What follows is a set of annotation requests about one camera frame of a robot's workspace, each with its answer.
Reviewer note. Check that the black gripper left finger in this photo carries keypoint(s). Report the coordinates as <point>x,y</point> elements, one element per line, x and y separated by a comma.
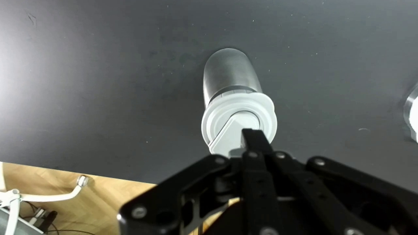
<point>173,187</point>

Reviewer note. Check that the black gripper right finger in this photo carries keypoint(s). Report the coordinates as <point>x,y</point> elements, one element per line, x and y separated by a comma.
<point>330,191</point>

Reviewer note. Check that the stainless steel flask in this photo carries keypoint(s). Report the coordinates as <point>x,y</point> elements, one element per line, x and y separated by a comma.
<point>236,109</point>

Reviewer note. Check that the light wooden side table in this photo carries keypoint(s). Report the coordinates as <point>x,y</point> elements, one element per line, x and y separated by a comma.
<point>108,196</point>

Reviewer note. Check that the white ceramic mug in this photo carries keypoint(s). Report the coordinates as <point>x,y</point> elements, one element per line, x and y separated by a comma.
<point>412,113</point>

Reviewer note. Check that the grey power strip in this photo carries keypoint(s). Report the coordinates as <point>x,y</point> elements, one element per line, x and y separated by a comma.
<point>21,222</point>

